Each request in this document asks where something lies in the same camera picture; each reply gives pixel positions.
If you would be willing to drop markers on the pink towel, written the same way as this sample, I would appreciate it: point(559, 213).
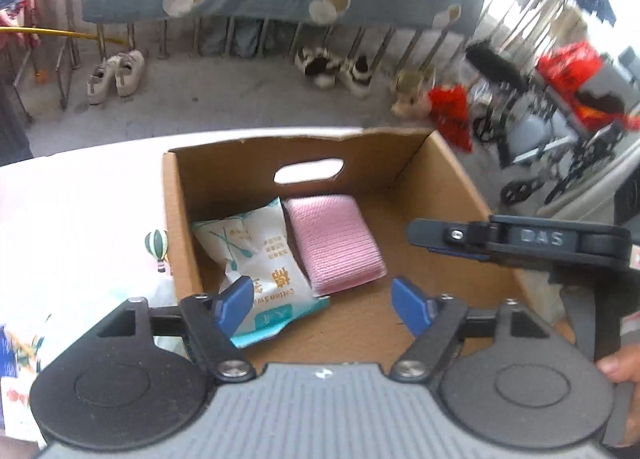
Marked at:
point(332, 244)

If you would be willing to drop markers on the tan slippers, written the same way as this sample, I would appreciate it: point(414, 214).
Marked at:
point(409, 89)

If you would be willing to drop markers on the metal balcony railing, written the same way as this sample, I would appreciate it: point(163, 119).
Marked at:
point(163, 41)

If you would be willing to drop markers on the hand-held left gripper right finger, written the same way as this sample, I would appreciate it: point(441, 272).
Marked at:
point(407, 306)

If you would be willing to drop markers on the person's right hand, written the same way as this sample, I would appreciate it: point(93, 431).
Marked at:
point(622, 366)

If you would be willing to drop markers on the yellow pole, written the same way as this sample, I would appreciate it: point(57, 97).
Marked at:
point(60, 33)

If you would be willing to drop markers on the large red cloth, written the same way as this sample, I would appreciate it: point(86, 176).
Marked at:
point(570, 66)

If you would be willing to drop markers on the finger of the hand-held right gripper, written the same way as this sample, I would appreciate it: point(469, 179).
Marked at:
point(440, 234)

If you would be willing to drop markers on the brown cardboard box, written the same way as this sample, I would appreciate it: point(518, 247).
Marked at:
point(380, 179)

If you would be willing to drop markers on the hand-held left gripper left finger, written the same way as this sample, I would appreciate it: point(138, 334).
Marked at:
point(235, 305)

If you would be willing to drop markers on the small red cloth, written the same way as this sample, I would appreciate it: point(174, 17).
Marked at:
point(450, 111)

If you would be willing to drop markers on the white cotton swab packet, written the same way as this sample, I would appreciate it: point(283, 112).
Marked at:
point(260, 249)

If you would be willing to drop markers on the wheelchair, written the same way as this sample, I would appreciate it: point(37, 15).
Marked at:
point(540, 136)

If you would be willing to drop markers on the dark cloth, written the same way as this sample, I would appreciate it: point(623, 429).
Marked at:
point(11, 129)

